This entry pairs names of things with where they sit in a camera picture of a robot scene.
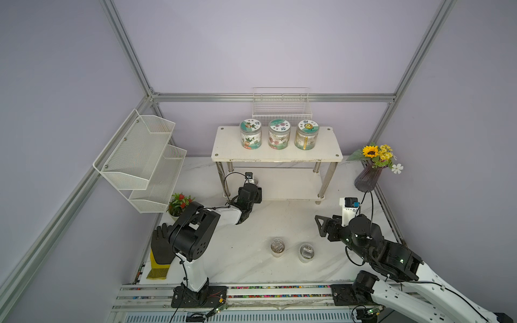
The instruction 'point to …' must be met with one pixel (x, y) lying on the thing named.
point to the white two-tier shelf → (287, 173)
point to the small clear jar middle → (277, 247)
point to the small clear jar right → (306, 253)
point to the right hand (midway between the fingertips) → (324, 221)
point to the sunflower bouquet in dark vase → (375, 158)
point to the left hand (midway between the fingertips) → (253, 189)
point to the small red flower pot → (178, 203)
